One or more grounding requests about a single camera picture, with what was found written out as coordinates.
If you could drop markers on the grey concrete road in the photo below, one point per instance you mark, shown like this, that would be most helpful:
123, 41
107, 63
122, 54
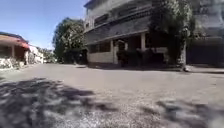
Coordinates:
116, 86

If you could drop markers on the dark hedge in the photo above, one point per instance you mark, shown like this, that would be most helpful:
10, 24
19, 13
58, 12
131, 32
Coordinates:
140, 57

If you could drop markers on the large grey multi-storey building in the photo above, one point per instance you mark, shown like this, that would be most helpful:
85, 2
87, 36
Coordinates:
113, 23

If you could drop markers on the big green tree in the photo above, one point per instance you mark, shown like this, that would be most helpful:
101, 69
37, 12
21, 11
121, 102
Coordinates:
68, 36

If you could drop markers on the tall dark tree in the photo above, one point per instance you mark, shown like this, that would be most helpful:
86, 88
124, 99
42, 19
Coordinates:
170, 20

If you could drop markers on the white building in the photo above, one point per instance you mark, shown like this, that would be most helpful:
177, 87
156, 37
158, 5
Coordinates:
35, 53

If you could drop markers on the pale concrete sidewalk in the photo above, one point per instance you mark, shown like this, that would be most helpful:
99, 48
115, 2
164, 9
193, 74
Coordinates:
206, 69

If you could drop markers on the low red-roofed building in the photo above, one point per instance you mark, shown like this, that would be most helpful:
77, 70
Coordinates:
10, 41

